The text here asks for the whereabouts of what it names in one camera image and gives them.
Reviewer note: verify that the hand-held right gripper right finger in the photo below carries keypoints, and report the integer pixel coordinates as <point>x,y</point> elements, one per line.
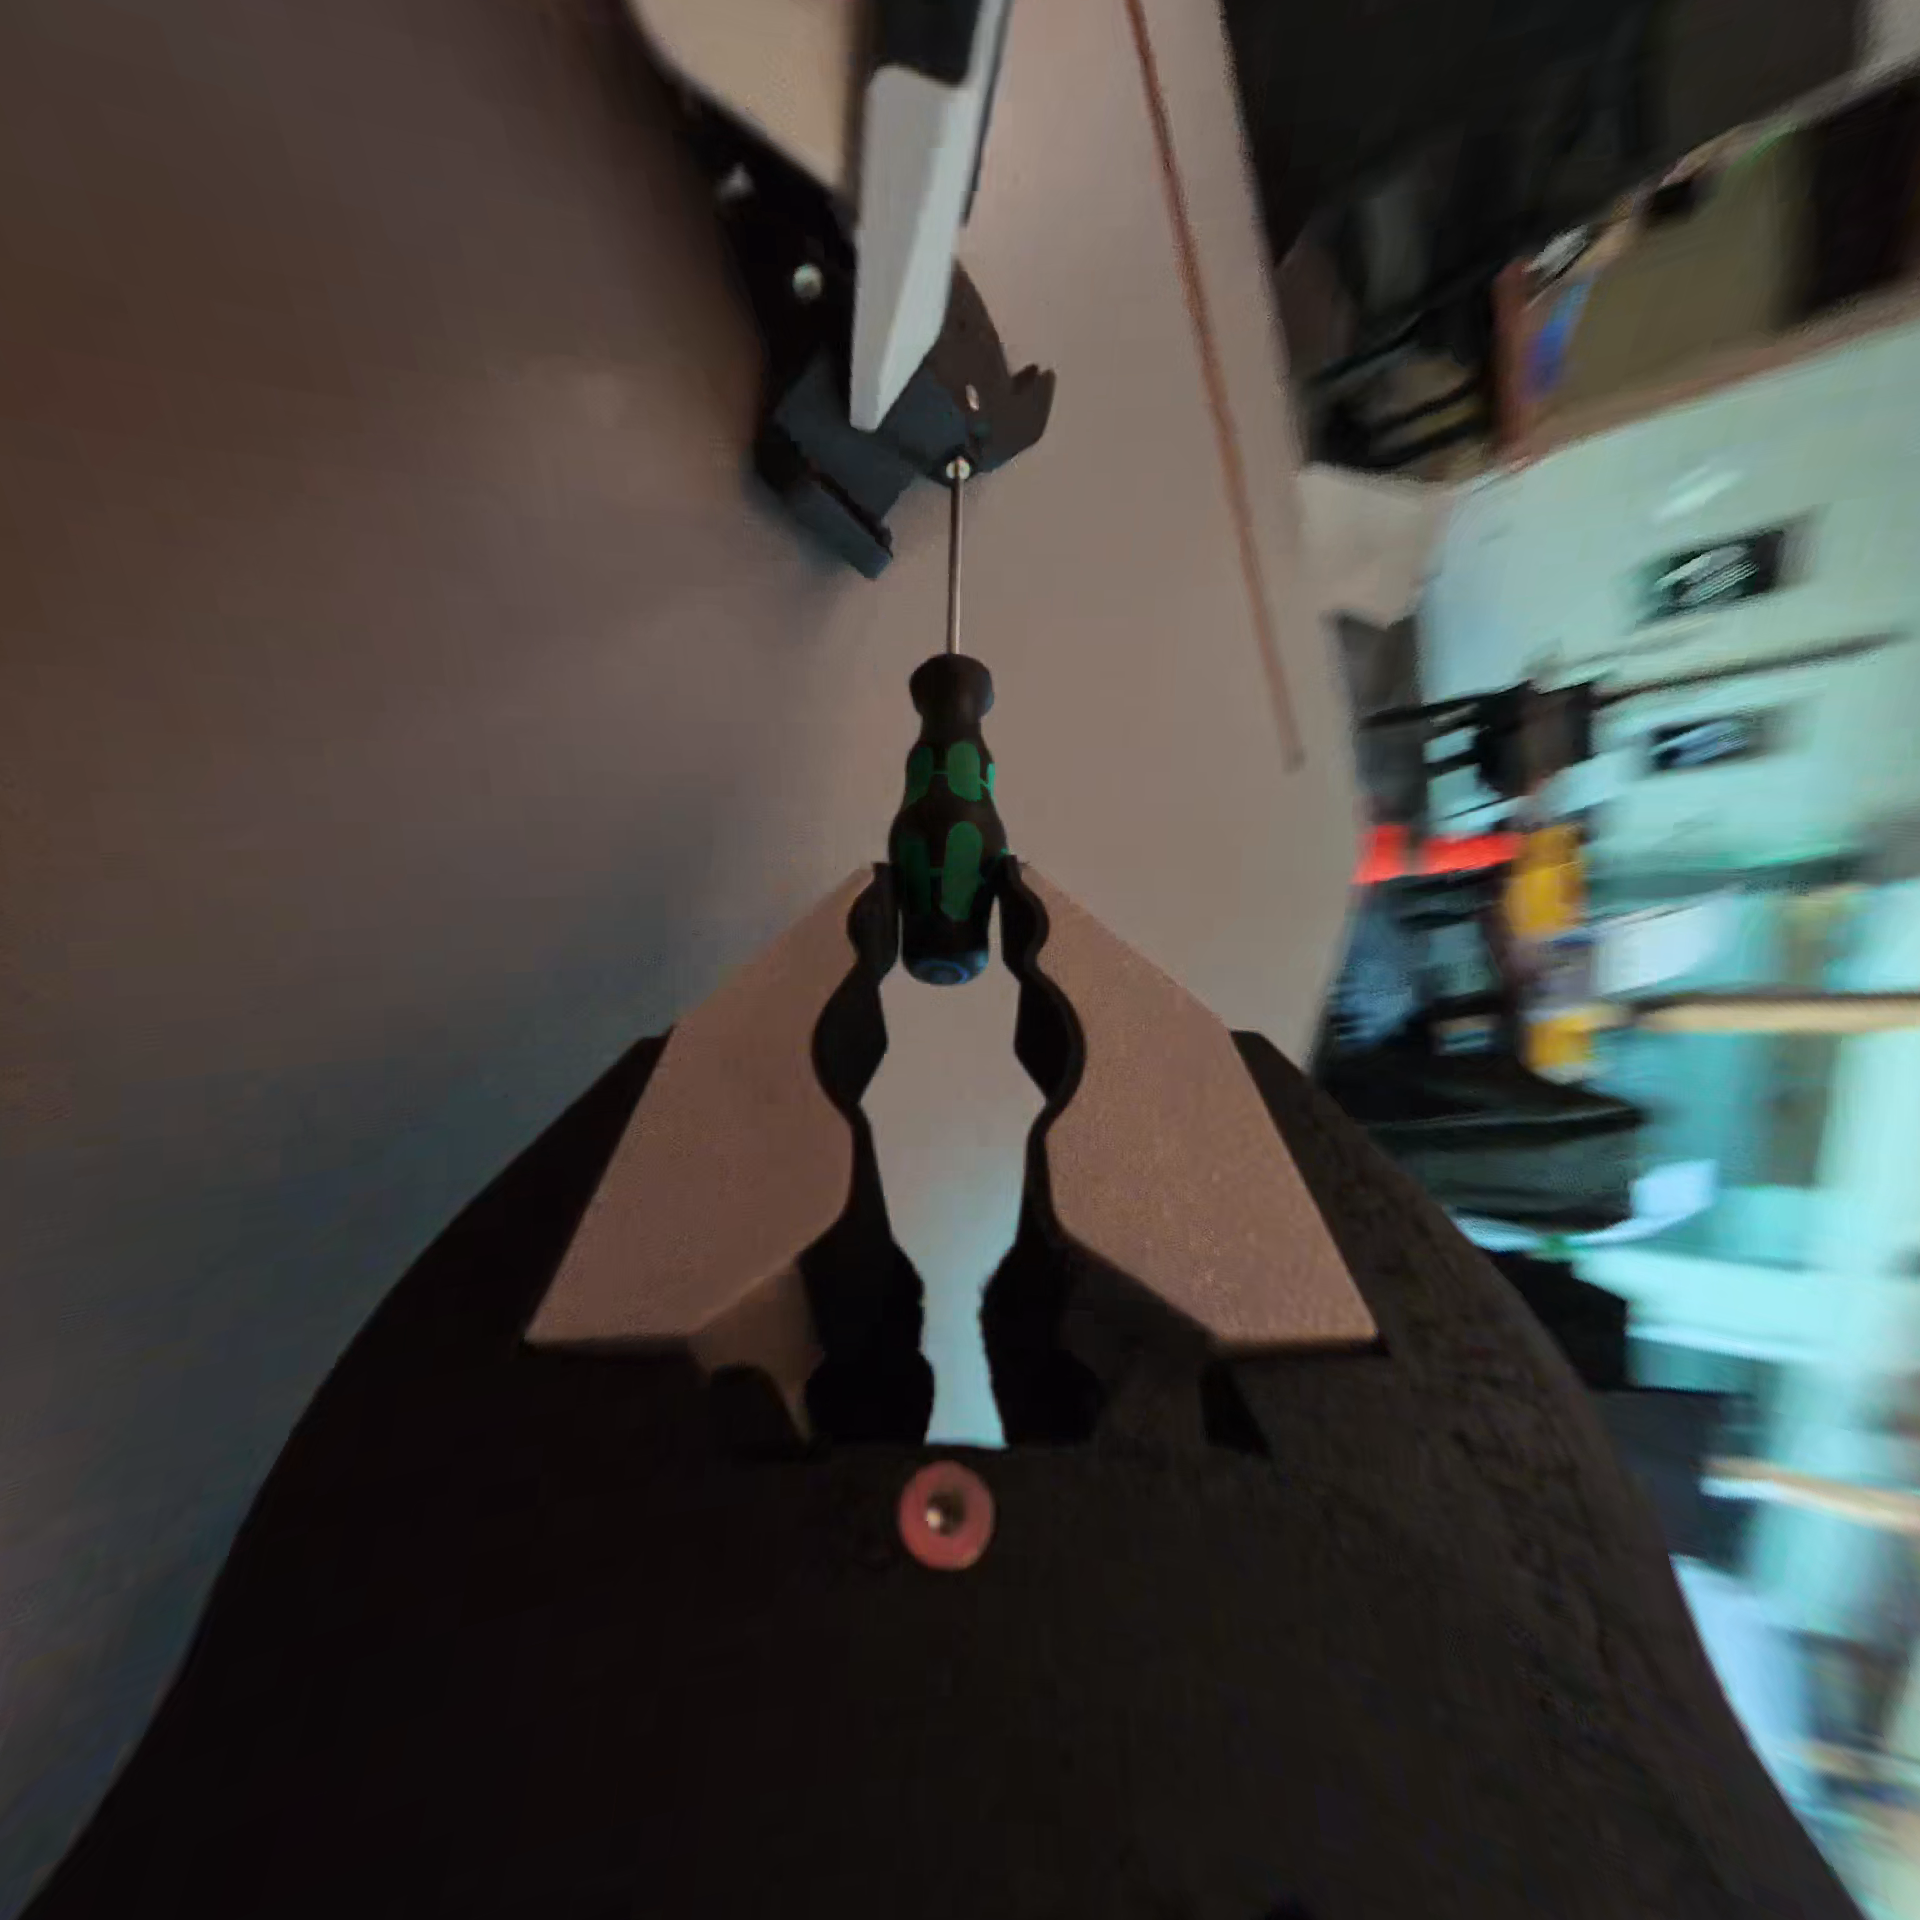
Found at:
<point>1184,1185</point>

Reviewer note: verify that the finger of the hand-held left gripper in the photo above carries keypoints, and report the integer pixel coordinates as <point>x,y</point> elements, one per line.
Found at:
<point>908,224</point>

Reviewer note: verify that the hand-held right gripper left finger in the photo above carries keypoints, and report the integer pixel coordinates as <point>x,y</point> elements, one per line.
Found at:
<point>704,1185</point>

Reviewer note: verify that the black plastic bracket part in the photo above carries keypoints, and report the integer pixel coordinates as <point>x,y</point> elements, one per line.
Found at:
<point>840,434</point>

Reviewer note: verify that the white desk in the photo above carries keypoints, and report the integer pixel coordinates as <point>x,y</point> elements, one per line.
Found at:
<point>299,750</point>

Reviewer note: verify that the orange traffic cone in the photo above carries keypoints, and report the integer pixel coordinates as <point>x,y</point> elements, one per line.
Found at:
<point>1425,854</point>

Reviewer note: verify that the yellow box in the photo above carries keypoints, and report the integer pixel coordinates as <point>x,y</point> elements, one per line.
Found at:
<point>1547,900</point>

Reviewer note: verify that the large black screen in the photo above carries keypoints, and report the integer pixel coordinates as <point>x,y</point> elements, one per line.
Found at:
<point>1425,148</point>

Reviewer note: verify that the black wall sign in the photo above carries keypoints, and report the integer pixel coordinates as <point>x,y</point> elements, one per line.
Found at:
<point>1711,739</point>
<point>1717,570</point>

